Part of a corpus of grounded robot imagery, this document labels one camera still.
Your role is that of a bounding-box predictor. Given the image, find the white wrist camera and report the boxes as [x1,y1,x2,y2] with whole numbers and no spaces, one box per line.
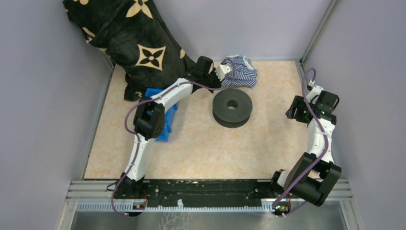
[215,64,232,81]
[306,85,324,103]

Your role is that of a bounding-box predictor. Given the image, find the blue white striped cloth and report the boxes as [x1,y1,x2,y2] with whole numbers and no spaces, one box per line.
[221,55,258,88]

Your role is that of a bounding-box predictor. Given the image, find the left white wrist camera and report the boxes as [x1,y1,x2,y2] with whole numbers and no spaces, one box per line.
[215,64,232,81]

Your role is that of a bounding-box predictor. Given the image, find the aluminium frame rail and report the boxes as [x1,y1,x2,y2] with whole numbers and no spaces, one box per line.
[66,178,353,207]

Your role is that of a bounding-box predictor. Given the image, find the purple cable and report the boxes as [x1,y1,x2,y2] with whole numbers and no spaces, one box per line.
[272,67,329,208]
[110,58,237,219]

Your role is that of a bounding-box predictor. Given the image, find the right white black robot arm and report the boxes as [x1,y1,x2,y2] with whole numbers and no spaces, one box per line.
[270,87,341,207]

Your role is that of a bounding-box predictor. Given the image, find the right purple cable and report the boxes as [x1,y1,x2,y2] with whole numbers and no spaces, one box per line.
[272,67,329,208]

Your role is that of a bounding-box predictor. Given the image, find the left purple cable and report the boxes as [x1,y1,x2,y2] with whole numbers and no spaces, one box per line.
[110,58,237,219]

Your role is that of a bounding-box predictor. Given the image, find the black cable spool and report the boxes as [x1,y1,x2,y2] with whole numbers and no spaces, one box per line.
[212,89,253,128]

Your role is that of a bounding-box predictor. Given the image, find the blue plastic bin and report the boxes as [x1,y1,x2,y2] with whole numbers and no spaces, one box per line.
[145,88,179,142]

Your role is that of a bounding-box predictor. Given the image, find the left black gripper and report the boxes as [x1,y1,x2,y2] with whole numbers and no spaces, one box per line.
[203,68,226,94]

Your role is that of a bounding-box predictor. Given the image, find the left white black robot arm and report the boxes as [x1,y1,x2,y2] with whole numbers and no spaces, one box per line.
[115,56,221,198]

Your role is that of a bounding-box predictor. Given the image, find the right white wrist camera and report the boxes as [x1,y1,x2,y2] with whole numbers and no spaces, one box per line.
[306,85,324,103]

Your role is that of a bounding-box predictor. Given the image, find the black beige floral blanket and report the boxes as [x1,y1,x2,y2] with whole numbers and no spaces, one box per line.
[63,0,203,101]

